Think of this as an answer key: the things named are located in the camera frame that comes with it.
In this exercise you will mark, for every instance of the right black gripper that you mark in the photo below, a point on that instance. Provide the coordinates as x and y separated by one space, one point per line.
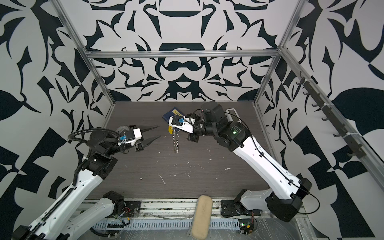
194 137

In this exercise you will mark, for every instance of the clear tape roll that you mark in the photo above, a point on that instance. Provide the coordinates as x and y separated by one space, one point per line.
122 130

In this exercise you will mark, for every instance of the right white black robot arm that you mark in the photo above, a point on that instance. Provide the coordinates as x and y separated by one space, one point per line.
286 192

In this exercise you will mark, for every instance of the white digital clock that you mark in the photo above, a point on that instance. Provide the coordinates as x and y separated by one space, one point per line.
232 114

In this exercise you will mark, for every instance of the blue book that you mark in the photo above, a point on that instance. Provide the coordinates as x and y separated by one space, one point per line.
173 112

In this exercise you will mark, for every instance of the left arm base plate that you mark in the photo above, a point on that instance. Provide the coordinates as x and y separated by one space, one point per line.
126 209

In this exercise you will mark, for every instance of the small circuit board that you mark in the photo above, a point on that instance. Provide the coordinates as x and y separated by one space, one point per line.
247 226

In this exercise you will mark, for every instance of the beige pencil case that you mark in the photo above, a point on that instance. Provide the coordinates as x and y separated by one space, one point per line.
202 218

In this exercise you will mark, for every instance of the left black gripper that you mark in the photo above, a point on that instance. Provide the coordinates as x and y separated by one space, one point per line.
141 142

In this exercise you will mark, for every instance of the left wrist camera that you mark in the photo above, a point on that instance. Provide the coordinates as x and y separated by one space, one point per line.
130 136

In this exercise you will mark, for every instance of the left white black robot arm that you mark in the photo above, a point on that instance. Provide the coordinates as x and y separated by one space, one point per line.
56 223

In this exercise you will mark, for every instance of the wall hook rack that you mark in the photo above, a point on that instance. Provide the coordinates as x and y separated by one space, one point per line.
334 116

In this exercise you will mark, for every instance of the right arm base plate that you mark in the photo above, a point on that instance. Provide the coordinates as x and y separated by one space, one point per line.
230 208

